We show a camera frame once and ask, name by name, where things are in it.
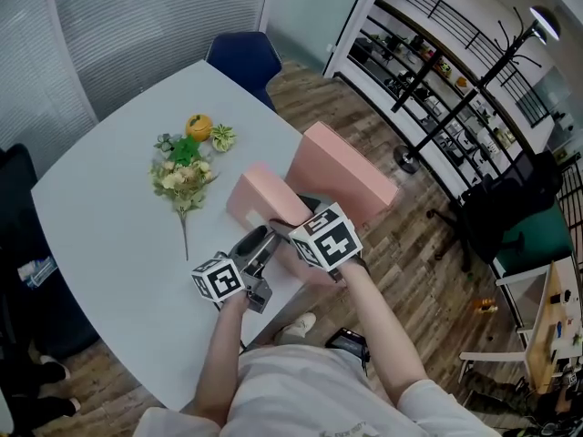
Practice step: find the black mesh office chair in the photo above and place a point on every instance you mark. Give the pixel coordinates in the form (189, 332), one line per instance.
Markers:
(27, 207)

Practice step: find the orange pumpkin ornament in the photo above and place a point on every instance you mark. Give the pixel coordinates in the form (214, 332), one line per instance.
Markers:
(198, 128)

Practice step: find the white pendant lamp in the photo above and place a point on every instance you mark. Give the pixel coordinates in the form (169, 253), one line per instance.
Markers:
(545, 23)

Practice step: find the wooden desk with white frame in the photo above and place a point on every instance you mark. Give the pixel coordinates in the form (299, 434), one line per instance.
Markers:
(546, 330)

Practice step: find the plain-faced pink file box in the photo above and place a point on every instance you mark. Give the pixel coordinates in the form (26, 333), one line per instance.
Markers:
(341, 171)

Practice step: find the dark blue chair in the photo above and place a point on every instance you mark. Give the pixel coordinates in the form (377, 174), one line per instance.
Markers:
(246, 66)

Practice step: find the black and green office chair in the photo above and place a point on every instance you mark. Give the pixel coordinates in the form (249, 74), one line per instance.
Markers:
(510, 207)

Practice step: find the person's white shirt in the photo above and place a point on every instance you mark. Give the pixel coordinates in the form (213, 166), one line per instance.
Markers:
(309, 399)

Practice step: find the black device with screen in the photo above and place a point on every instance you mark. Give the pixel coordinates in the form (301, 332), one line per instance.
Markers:
(348, 344)

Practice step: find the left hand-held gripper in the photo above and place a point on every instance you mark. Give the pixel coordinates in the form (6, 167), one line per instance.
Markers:
(218, 278)

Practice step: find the person's left forearm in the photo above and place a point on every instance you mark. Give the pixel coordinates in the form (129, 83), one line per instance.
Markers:
(223, 353)

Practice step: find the artificial flower bouquet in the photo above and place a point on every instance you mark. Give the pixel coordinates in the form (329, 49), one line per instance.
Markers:
(182, 180)

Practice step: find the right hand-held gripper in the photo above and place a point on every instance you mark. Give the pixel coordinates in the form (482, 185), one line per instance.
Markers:
(328, 239)

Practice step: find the person's right forearm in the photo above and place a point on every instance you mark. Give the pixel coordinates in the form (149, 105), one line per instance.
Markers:
(387, 335)

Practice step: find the frosted glass door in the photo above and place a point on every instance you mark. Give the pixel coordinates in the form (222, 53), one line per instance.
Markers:
(314, 16)

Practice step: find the clear plastic water bottle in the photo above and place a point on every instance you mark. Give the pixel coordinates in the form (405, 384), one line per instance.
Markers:
(36, 271)

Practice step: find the black coat rack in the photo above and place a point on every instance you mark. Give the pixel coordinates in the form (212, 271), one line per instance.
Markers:
(451, 116)

